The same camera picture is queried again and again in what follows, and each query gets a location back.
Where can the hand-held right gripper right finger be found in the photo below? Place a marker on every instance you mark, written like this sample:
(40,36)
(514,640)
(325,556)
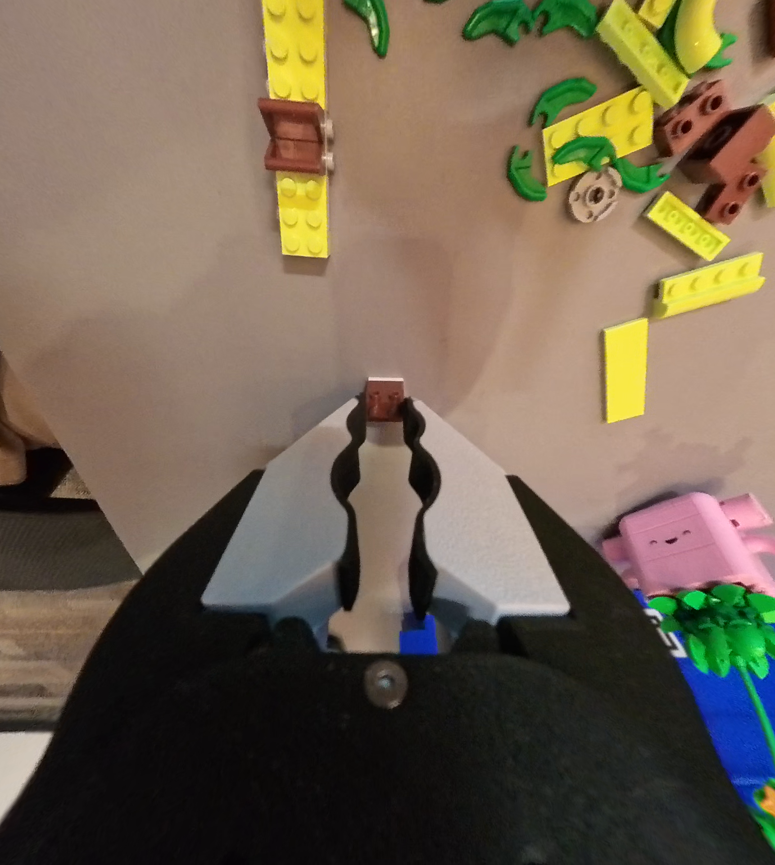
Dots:
(495,540)

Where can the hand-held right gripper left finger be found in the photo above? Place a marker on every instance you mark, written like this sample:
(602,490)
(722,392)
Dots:
(279,540)

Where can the brown toy brick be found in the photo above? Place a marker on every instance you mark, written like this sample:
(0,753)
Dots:
(386,402)

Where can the small white toy plate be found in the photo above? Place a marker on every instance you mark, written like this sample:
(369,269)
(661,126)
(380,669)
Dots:
(386,378)

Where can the yellow and brown lego assembly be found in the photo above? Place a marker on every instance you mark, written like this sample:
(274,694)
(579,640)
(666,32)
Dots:
(303,216)

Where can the brown toy clip piece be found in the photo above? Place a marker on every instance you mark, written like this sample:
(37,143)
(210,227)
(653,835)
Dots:
(293,157)
(289,118)

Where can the pink toy planter figure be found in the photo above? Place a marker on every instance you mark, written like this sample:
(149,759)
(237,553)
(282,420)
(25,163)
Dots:
(678,540)

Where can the black office chair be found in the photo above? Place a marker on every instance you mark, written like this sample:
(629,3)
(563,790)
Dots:
(36,547)

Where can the blue labelled plastic bin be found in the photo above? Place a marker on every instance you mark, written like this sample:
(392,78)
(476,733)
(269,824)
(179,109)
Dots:
(732,716)

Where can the pile of toy bricks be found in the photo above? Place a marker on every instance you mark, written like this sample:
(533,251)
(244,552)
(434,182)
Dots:
(603,128)

